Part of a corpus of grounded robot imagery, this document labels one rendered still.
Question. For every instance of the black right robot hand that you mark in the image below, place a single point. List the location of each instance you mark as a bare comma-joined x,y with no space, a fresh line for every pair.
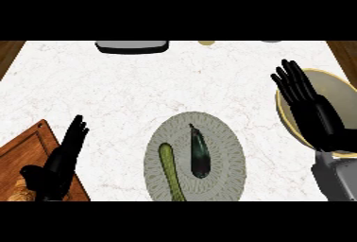
317,116

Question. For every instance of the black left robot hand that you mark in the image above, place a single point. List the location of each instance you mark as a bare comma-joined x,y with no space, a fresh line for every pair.
61,164

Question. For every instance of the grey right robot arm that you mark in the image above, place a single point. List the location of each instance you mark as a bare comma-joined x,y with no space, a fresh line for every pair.
337,176

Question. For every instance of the dark purple eggplant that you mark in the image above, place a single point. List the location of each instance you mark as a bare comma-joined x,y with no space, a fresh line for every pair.
200,154

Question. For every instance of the grey oval placemat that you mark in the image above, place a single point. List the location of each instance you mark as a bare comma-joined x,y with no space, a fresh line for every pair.
194,157

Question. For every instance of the brown wooden cutting board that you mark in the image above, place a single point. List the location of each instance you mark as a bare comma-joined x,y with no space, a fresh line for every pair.
29,157

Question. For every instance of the tan bread loaf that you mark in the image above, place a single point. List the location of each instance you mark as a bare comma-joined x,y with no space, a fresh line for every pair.
23,192

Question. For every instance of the green cucumber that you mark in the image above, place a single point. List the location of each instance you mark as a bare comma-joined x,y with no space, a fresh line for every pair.
170,171

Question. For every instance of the small grey object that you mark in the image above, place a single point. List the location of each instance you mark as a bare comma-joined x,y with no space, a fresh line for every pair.
271,41

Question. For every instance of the small tan round object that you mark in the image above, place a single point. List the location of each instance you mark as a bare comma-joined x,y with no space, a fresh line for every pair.
207,42

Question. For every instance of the grey and black appliance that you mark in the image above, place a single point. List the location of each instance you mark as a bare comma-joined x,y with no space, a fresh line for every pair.
132,46

